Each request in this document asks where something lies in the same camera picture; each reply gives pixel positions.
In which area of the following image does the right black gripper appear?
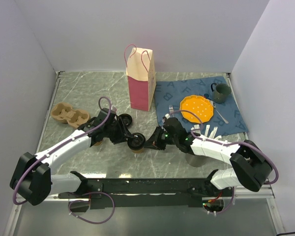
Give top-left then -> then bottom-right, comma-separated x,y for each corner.
144,126 -> 177,151

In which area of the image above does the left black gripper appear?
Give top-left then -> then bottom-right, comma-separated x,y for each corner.
105,118 -> 133,146

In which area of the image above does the black plastic cup lid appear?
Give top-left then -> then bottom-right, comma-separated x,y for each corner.
119,114 -> 133,127
127,133 -> 146,151

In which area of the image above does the brown paper coffee cup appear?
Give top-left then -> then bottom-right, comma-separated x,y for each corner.
132,148 -> 144,154
93,141 -> 103,147

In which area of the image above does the pink cream paper gift bag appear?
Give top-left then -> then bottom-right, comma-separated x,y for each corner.
124,44 -> 156,111

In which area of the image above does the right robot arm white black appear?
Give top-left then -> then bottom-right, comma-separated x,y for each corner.
144,118 -> 273,196

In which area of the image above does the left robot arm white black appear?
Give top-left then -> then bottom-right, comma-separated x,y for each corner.
10,108 -> 133,206

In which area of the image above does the silver fork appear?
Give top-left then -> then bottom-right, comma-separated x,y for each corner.
169,105 -> 174,116

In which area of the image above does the grey cylindrical straw holder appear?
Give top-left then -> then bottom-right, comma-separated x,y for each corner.
185,154 -> 207,168

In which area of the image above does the orange dotted plate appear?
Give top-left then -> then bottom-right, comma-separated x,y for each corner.
180,95 -> 214,123

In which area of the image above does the blue lettered cloth placemat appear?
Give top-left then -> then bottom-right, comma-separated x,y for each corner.
154,76 -> 248,142

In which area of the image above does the brown pulp cup carrier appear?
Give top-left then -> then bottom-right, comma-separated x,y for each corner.
50,102 -> 90,129

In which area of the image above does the silver spoon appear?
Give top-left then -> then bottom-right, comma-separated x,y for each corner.
204,93 -> 229,124

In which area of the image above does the dark green mug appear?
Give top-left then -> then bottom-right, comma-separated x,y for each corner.
210,83 -> 232,104

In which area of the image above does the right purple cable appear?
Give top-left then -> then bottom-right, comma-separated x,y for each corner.
165,110 -> 279,185

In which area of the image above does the purple cable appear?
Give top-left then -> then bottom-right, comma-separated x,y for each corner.
165,110 -> 279,185
12,97 -> 113,205

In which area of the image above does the black mounting base rail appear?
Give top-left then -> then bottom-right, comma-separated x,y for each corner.
58,172 -> 232,209

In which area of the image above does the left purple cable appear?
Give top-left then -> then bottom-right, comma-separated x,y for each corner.
12,97 -> 113,205

